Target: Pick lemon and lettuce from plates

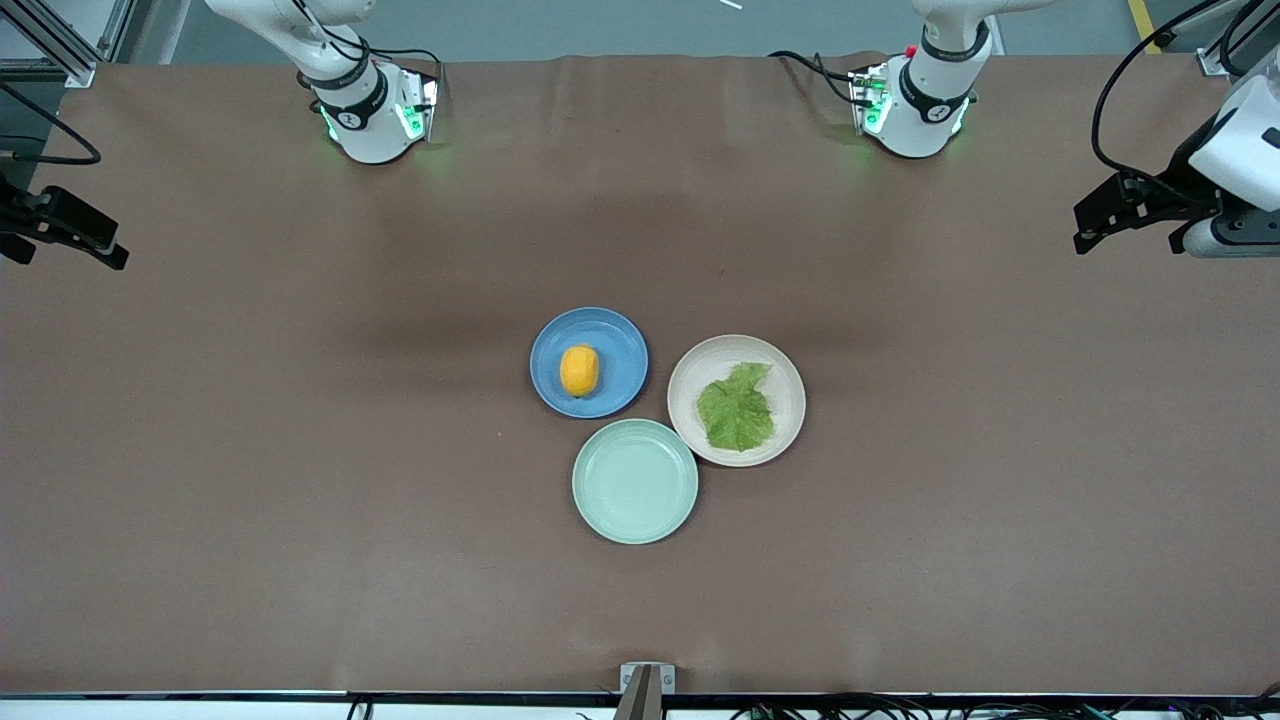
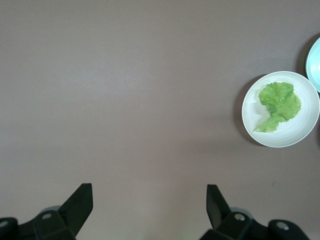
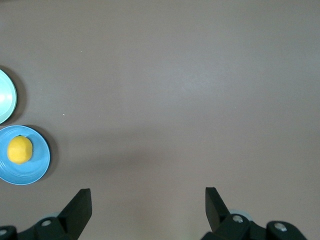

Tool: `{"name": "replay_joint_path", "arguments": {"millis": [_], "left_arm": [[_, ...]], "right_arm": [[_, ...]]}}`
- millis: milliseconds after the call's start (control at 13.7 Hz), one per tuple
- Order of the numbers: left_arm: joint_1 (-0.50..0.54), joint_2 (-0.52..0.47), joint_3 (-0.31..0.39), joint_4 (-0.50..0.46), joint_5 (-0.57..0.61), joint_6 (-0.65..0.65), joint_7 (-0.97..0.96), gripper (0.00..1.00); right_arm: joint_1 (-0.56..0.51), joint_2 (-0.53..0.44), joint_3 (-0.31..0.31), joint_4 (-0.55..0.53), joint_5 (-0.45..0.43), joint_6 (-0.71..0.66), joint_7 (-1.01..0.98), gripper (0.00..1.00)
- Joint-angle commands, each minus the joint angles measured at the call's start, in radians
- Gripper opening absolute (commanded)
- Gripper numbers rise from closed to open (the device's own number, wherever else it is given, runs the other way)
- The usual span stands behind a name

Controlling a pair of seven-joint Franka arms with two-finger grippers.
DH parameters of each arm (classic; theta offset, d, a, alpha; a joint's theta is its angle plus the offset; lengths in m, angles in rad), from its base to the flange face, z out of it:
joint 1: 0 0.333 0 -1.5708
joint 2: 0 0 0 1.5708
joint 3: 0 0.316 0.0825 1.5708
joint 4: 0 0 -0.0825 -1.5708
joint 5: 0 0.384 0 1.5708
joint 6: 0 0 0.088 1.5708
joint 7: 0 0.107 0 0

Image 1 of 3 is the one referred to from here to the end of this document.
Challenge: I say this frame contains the green lettuce leaf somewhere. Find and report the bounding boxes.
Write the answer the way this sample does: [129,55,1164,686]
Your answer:
[696,362,777,453]

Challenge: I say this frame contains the yellow lemon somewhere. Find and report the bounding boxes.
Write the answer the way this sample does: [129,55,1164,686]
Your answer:
[559,344,601,399]

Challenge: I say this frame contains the metal base connector plate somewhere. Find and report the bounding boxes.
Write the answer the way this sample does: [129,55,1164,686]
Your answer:
[398,68,442,142]
[848,62,891,137]

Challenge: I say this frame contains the brown table cover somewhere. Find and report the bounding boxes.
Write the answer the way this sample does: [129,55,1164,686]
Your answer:
[0,52,1280,697]

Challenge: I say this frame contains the beige pink plate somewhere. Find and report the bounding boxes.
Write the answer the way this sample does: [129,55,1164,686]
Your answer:
[667,334,807,468]

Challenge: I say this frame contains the blue plate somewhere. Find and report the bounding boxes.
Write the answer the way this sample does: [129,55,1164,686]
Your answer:
[529,306,650,420]

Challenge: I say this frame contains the mint green plate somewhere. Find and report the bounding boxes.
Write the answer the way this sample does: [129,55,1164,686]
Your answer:
[571,418,700,546]

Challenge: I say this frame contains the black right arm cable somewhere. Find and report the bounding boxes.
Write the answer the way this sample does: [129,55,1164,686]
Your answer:
[0,84,103,167]

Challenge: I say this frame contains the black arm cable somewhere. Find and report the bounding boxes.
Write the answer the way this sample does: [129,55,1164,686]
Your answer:
[0,84,103,167]
[1090,0,1233,183]

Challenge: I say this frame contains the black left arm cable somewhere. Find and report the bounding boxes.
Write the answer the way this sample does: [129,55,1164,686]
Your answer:
[1090,0,1233,183]

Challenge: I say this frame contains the aluminium frame profile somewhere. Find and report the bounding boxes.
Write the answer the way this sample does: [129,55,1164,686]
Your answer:
[1195,0,1280,79]
[0,0,136,89]

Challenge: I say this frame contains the white table edge rail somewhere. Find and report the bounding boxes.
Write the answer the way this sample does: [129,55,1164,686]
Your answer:
[0,690,1280,720]

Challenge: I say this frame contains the grey metal camera bracket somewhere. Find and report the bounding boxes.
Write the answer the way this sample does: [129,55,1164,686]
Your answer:
[612,662,677,720]

